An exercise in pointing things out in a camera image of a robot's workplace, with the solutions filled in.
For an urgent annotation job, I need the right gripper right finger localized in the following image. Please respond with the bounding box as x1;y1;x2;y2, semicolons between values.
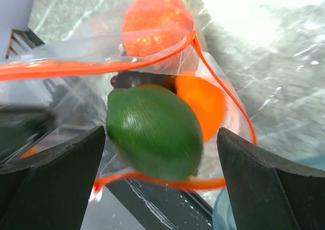
217;128;324;229

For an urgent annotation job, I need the teal plastic food tray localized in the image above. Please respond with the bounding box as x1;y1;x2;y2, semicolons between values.
212;154;324;230

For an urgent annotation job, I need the smooth orange persimmon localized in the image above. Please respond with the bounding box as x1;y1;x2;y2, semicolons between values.
175;76;226;142

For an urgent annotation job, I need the green lime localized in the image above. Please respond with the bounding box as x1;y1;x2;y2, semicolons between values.
106;84;204;182

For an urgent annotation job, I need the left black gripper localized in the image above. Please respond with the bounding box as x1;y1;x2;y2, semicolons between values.
1;105;56;161

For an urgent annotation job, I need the clear zip top bag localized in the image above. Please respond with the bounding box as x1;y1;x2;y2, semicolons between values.
1;0;257;203

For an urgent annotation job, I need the textured orange tangerine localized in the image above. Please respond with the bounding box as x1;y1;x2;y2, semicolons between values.
122;0;194;57

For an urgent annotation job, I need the dark purple plum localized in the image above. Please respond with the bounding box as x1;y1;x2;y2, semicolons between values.
110;71;176;93

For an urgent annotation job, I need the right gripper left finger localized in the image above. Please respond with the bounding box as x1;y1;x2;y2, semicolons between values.
1;126;106;229

